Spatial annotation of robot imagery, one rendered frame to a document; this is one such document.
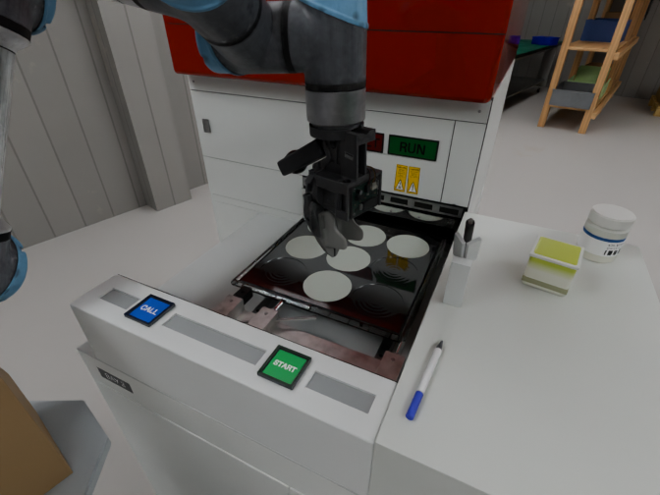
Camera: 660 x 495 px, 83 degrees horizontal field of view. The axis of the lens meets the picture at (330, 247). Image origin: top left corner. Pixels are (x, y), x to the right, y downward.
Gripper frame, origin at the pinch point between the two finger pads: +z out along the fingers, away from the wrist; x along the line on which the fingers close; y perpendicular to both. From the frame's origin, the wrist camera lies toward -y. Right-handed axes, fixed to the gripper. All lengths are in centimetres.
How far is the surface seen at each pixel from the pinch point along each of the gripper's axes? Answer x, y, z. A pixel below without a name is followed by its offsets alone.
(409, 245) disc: 30.7, -4.5, 15.6
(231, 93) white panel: 22, -60, -14
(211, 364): -22.8, -1.4, 9.4
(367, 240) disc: 25.4, -12.9, 15.3
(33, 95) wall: 8, -259, 5
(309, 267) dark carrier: 7.8, -14.7, 15.1
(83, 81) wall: 38, -260, 1
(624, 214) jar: 45, 31, 1
